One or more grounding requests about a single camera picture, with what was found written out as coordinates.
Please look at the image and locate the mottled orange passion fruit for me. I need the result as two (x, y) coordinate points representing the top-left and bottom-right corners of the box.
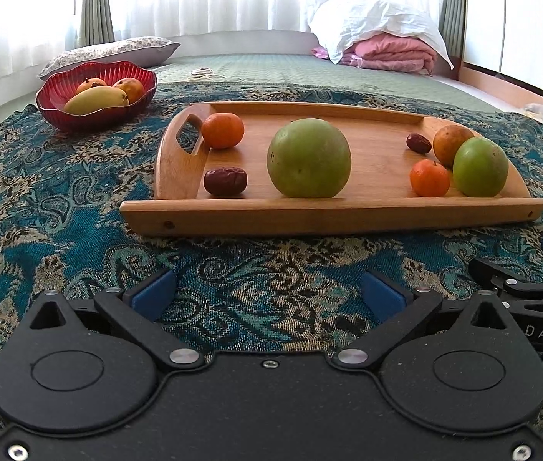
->
(433, 124), (476, 169)

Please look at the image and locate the folded pink blanket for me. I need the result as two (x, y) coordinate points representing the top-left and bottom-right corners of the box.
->
(312, 35), (438, 78)

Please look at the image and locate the red date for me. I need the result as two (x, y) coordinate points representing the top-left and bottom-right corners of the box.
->
(203, 166), (248, 197)
(406, 133), (432, 154)

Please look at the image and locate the green woven mat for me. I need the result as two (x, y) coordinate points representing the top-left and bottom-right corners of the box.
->
(151, 53), (500, 114)

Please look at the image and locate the floral grey pillow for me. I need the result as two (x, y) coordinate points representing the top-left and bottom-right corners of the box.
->
(37, 37), (182, 82)

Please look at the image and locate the green curtain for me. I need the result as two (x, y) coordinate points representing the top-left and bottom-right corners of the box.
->
(439, 0), (467, 72)
(78, 0), (117, 49)

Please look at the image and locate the large green round fruit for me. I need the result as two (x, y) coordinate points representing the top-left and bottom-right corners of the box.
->
(267, 118), (352, 199)

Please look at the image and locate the small green round fruit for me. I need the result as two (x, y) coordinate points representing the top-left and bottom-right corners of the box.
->
(452, 137), (509, 198)

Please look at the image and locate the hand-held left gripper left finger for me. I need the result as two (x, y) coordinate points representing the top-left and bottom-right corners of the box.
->
(26, 269), (205, 371)

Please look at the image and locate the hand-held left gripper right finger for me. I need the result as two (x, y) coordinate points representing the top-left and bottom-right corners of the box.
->
(331, 269), (513, 371)

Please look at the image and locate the wooden serving tray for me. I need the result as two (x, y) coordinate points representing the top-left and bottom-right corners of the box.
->
(119, 101), (543, 237)

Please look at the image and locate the tangerine with stem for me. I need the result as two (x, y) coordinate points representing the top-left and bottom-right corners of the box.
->
(201, 113), (245, 149)

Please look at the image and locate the small tangerine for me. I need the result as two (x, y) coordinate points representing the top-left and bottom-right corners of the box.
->
(410, 159), (452, 198)

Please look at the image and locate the white wardrobe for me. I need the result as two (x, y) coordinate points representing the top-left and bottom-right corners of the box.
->
(461, 0), (543, 106)

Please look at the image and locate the red glass bowl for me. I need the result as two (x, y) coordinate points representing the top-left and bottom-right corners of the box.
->
(35, 60), (158, 132)

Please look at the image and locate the teal patterned blanket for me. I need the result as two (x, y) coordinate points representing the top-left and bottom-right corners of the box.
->
(0, 81), (543, 443)

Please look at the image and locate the white and pink bedding pile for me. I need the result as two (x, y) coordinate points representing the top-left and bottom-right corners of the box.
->
(306, 0), (455, 70)

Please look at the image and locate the small orange-red fruit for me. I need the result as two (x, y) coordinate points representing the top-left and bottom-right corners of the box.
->
(76, 77), (108, 96)
(112, 77), (146, 104)

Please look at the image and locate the yellow mango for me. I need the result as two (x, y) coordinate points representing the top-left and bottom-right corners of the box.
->
(63, 85), (129, 116)

